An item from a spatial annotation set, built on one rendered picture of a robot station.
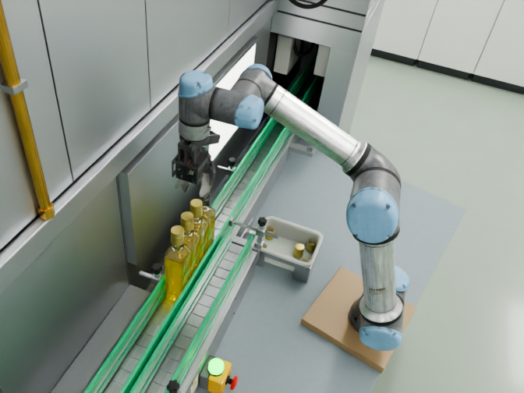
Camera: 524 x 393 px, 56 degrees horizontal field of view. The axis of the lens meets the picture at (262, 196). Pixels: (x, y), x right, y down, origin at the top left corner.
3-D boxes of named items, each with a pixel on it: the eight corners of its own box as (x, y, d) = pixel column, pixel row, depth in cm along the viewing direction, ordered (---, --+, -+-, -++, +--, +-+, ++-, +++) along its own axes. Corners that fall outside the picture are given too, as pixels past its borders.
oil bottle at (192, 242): (182, 271, 155) (182, 223, 140) (199, 277, 154) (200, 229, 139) (174, 285, 150) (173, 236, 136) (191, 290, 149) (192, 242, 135)
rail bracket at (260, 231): (230, 232, 168) (233, 206, 160) (277, 248, 165) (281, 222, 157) (227, 238, 166) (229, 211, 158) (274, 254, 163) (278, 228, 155)
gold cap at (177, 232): (186, 243, 132) (186, 231, 129) (174, 247, 130) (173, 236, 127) (180, 234, 134) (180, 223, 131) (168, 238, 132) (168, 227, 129)
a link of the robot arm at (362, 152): (412, 161, 128) (256, 48, 121) (411, 185, 120) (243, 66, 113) (384, 187, 135) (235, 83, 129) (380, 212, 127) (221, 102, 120)
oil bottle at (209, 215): (198, 246, 163) (200, 199, 149) (214, 252, 162) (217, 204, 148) (190, 258, 159) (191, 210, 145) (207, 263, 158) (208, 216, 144)
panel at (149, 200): (243, 112, 207) (250, 35, 185) (249, 115, 207) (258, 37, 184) (127, 262, 142) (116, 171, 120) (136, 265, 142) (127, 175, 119)
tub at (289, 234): (264, 230, 189) (267, 214, 183) (320, 249, 185) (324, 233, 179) (248, 261, 177) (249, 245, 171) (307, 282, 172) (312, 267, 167)
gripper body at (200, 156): (171, 178, 125) (170, 139, 117) (185, 160, 131) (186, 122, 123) (198, 188, 123) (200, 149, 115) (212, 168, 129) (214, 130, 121)
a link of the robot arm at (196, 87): (208, 89, 106) (171, 79, 107) (207, 131, 113) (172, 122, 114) (221, 72, 112) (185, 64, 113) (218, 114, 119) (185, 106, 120)
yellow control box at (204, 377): (209, 366, 146) (210, 353, 141) (231, 377, 144) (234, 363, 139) (198, 387, 141) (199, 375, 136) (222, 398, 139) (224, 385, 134)
